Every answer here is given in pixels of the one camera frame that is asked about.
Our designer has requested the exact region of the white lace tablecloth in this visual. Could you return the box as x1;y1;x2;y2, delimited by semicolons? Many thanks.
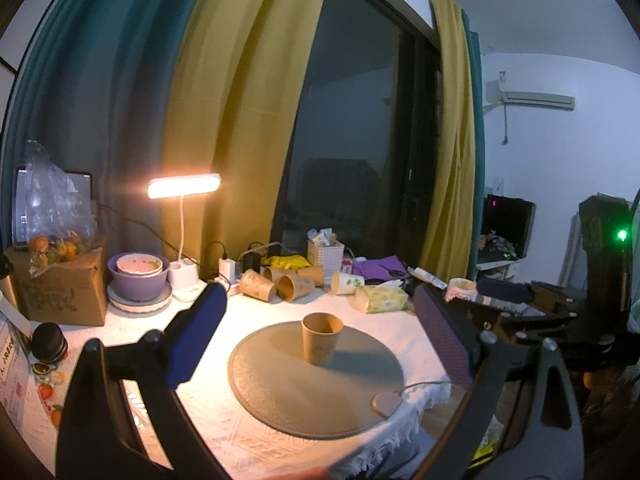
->
27;280;481;480

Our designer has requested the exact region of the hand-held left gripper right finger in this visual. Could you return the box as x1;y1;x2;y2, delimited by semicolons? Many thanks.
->
412;283;585;480

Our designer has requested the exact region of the clear bag of oranges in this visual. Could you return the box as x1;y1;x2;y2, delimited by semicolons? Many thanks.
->
22;139;98;280

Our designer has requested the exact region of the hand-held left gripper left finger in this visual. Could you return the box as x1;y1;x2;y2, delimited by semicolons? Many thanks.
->
55;281;231;480

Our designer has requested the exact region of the yellow curtain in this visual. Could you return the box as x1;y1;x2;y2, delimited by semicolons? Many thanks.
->
417;0;477;287
160;0;337;281

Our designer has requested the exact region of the white round plate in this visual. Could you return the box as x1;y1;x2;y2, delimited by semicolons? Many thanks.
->
106;282;174;315

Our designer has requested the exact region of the white desk lamp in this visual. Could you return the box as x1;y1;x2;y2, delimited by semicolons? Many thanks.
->
146;172;222;303

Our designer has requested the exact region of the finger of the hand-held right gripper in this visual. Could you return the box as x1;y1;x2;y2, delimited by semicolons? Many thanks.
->
475;279;536;307
492;309;583;345

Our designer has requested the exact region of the black round case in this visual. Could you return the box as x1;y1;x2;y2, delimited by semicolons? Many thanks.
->
30;322;69;364

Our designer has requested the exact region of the white power strip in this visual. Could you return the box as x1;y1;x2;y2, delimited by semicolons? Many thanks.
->
205;272;248;297

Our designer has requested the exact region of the purple bowl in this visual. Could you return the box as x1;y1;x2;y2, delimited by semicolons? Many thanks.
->
108;252;171;303

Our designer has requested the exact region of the white mat cable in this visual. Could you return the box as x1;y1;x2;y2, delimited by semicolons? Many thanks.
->
397;381;453;397

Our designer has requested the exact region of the teal curtain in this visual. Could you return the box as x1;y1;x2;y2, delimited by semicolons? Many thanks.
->
0;0;221;321
461;7;487;241

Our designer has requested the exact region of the yellow cloth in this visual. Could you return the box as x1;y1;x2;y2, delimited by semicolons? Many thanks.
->
263;254;312;272

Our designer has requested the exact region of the white green-print paper cup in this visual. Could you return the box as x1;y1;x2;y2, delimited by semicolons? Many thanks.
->
329;271;366;296

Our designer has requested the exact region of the white tube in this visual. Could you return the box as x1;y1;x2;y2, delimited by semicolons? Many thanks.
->
406;266;448;290

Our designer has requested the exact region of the round grey mat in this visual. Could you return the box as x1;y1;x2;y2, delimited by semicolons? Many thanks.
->
227;321;406;439

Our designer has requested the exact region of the cardboard box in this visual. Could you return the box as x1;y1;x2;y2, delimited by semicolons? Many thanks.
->
4;246;109;327

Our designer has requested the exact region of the metal flask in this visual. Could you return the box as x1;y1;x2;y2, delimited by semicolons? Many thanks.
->
0;254;21;313

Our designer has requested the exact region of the black monitor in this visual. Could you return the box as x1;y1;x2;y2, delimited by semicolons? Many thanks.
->
481;193;537;261

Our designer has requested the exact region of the white air conditioner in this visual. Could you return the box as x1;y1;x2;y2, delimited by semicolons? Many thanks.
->
500;89;577;111

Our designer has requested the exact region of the white woven basket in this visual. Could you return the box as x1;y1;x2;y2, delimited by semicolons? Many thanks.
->
306;238;346;285

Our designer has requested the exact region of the purple cloth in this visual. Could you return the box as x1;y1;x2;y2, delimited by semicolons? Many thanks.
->
353;255;410;283

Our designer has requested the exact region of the fruit-print cloth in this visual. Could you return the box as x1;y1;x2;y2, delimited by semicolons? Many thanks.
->
20;340;83;476

